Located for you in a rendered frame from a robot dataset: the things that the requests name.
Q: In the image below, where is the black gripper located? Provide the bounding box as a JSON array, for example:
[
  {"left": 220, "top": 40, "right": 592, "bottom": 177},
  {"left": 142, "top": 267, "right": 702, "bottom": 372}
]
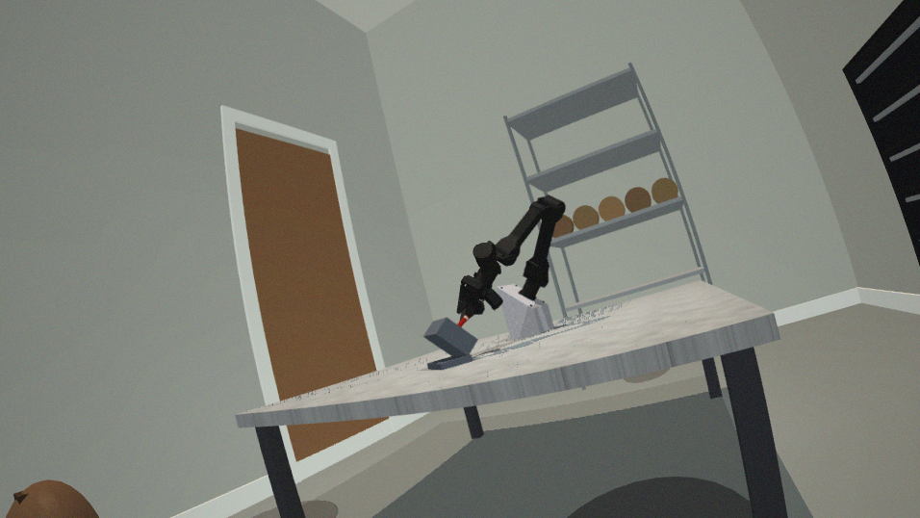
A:
[{"left": 457, "top": 272, "right": 494, "bottom": 323}]

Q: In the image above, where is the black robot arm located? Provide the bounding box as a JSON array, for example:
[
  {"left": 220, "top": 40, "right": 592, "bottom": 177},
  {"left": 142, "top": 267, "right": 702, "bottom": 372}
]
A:
[{"left": 473, "top": 194, "right": 566, "bottom": 311}]

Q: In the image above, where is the grey sloped panel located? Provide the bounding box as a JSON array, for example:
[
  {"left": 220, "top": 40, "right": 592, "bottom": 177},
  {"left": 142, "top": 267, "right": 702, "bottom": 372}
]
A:
[{"left": 423, "top": 318, "right": 478, "bottom": 370}]

